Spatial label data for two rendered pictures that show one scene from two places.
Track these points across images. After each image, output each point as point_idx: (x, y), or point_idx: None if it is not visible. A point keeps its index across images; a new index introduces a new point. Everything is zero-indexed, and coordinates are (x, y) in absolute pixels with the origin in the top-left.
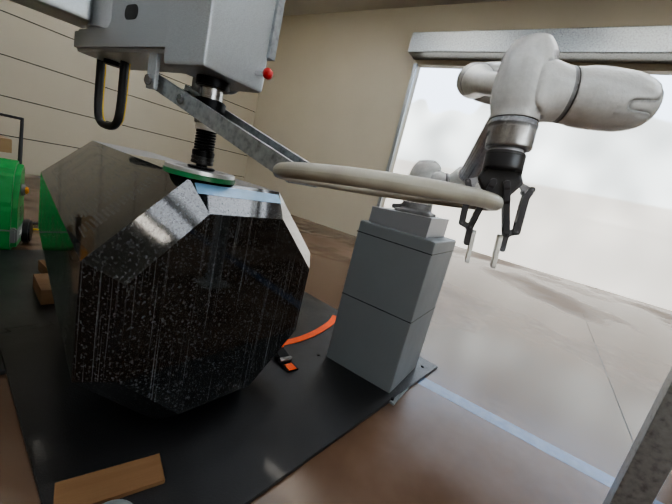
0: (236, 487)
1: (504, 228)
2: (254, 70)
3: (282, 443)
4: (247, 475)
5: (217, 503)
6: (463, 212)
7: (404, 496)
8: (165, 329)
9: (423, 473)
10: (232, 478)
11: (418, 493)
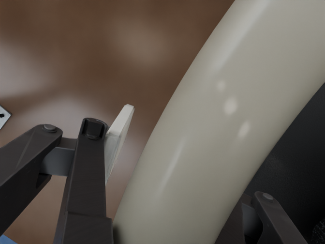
0: (297, 117)
1: (100, 148)
2: None
3: (261, 169)
4: (290, 129)
5: (310, 101)
6: (288, 227)
7: (144, 136)
8: None
9: (120, 163)
10: (302, 125)
11: (130, 142)
